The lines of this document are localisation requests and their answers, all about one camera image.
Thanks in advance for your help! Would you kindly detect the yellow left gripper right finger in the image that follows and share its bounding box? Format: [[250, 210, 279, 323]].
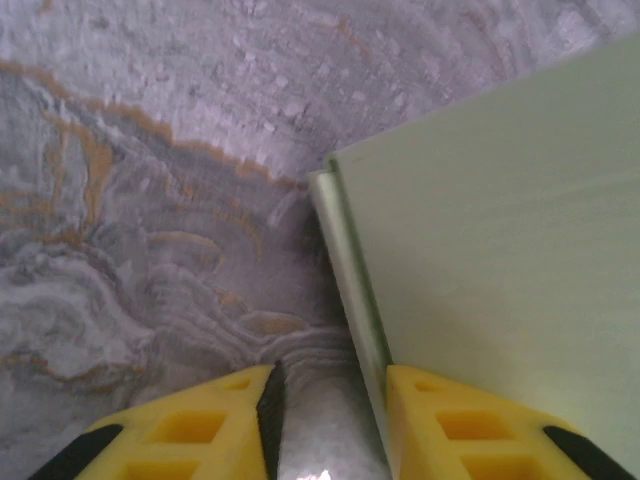
[[385, 363, 640, 480]]

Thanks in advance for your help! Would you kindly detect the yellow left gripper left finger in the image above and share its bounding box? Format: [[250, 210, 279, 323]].
[[27, 359, 289, 480]]

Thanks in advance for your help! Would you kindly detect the light green paper box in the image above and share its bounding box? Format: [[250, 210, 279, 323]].
[[307, 29, 640, 480]]

